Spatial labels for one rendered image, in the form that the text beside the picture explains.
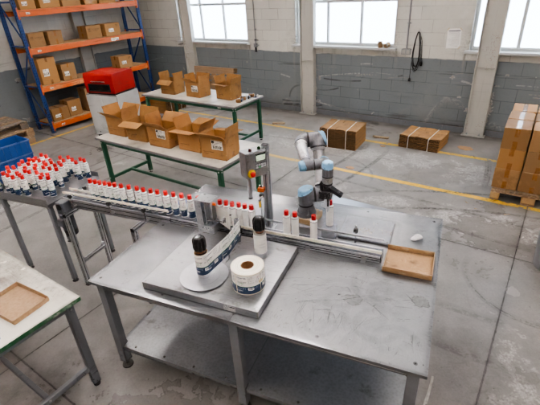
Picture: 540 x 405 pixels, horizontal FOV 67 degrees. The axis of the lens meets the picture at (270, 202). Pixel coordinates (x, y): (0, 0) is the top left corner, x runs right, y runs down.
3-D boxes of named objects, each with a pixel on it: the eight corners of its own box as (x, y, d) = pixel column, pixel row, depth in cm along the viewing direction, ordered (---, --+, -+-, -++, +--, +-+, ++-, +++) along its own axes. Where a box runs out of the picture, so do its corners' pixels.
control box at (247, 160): (240, 175, 290) (238, 150, 280) (261, 169, 297) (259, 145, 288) (247, 180, 282) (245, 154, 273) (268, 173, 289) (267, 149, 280)
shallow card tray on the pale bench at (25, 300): (-19, 308, 253) (-21, 304, 251) (18, 284, 271) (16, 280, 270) (14, 325, 238) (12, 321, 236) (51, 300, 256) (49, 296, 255)
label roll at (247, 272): (272, 282, 248) (271, 263, 241) (249, 300, 235) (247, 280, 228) (248, 269, 260) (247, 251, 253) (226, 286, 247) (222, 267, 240)
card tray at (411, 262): (381, 271, 259) (382, 266, 257) (387, 248, 280) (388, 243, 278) (431, 280, 248) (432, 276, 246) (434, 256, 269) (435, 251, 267)
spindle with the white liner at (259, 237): (252, 257, 271) (248, 218, 257) (258, 250, 278) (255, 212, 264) (264, 259, 268) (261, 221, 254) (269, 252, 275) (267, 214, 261)
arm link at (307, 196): (297, 199, 319) (296, 184, 313) (314, 198, 319) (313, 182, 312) (299, 207, 309) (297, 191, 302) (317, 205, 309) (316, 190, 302)
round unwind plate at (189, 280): (169, 285, 250) (169, 284, 249) (196, 257, 274) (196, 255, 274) (213, 296, 239) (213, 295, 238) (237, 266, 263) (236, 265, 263)
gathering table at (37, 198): (23, 268, 423) (-11, 189, 378) (70, 237, 473) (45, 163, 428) (75, 284, 396) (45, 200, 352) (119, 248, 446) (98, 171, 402)
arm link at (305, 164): (291, 131, 315) (299, 161, 275) (305, 129, 315) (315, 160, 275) (292, 145, 321) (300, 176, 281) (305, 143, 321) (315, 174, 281)
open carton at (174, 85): (156, 95, 739) (152, 73, 721) (175, 88, 777) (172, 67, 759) (171, 96, 722) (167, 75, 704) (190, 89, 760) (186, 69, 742)
